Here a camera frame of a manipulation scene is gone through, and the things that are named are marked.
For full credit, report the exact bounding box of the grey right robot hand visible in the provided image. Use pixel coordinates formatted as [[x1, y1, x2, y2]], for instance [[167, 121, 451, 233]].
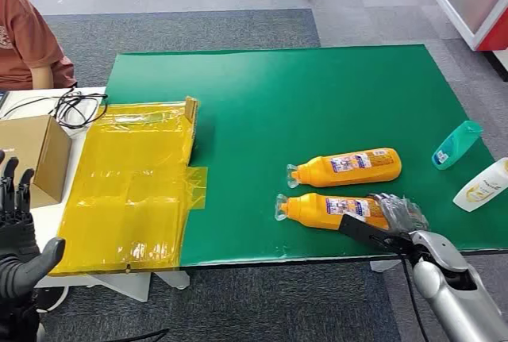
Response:
[[339, 192, 430, 255]]

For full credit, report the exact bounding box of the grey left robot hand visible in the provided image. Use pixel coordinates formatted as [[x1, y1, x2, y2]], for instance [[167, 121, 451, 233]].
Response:
[[0, 150, 66, 310]]

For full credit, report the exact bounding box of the orange detergent bottle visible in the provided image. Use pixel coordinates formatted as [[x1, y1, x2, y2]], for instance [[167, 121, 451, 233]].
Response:
[[274, 192, 392, 232], [286, 148, 402, 190]]

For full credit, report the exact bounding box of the teal plastic bottle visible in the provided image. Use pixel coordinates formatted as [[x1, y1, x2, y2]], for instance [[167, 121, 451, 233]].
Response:
[[431, 120, 484, 171]]

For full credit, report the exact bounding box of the white shampoo bottle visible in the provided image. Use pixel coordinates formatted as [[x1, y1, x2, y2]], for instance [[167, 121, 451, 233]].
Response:
[[453, 157, 508, 213]]

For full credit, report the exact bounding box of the white table foot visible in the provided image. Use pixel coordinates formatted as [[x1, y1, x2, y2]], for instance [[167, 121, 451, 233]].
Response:
[[369, 259, 402, 274]]

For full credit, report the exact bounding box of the brown cardboard box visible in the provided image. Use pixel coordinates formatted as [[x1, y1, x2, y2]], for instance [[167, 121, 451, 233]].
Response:
[[0, 114, 72, 209]]

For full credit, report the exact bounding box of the white table base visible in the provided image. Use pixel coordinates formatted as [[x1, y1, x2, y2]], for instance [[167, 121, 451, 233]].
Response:
[[36, 270, 191, 313]]

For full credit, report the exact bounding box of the yellow taped cardboard tray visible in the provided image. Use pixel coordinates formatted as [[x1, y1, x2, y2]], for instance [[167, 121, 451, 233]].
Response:
[[49, 96, 208, 278]]

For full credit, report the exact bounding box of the green table mat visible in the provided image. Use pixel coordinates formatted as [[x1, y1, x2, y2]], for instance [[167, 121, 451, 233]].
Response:
[[103, 44, 508, 268]]

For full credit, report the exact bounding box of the seated person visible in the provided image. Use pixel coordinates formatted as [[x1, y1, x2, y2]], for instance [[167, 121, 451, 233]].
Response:
[[0, 0, 77, 91]]

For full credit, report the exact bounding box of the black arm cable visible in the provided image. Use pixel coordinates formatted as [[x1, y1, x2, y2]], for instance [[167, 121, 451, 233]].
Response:
[[401, 256, 430, 342]]

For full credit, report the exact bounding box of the black cable bundle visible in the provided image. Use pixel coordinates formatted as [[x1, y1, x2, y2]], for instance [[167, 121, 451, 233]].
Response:
[[0, 86, 109, 132]]

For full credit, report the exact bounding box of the black floor cable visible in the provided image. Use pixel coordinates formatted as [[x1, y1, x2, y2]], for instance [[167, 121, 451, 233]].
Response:
[[99, 328, 170, 342]]

